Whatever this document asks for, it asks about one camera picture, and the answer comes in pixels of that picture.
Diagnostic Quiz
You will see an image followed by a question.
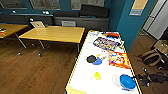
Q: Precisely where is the small yellow object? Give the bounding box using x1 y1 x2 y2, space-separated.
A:
93 71 102 81

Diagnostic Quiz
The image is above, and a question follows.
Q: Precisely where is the long wooden table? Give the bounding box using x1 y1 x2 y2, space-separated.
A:
18 25 86 58
0 22 30 45

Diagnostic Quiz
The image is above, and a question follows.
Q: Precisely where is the open silver laptop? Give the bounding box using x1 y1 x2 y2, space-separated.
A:
29 20 46 30

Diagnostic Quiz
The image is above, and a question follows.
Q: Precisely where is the orange snack bag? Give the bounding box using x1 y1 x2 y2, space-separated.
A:
107 51 132 70

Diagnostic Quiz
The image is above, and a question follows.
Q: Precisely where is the colourful game box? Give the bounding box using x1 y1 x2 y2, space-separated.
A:
92 36 124 51

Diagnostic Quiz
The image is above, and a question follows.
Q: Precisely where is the orange flat box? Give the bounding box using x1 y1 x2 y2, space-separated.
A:
105 31 121 38

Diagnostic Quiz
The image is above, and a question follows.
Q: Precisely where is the black floor bag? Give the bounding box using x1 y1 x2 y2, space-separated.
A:
136 71 168 87

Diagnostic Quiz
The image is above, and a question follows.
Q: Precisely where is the yellow-legged gaming table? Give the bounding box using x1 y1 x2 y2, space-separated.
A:
64 29 144 94

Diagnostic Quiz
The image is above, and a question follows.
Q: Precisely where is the blue round paddle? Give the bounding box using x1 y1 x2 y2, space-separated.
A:
92 57 104 66

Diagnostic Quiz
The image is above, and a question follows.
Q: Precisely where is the yellow wall sign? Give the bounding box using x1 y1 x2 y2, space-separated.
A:
128 0 150 17

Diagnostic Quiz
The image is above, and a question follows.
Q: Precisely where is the glass wall window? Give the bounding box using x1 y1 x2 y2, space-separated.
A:
70 0 105 11
28 0 62 11
0 0 28 10

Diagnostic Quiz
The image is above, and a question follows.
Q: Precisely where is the red and black object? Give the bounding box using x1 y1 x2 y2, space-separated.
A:
0 29 6 36

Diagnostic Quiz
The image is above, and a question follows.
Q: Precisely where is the clear plastic bowl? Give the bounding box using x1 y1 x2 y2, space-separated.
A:
82 68 96 81

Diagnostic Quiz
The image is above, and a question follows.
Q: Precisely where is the dark low bench seat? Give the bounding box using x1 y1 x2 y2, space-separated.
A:
0 13 55 27

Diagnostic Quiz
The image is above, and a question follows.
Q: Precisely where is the brown backpack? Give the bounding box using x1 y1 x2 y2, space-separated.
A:
139 48 165 68

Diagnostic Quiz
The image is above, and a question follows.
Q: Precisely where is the blue bowl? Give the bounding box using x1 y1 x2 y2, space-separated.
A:
118 73 137 91

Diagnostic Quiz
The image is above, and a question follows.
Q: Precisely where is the white bowl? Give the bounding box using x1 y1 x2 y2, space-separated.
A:
87 30 101 37

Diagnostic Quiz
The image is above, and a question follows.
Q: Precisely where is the cardboard box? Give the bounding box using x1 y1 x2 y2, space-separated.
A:
152 39 168 55

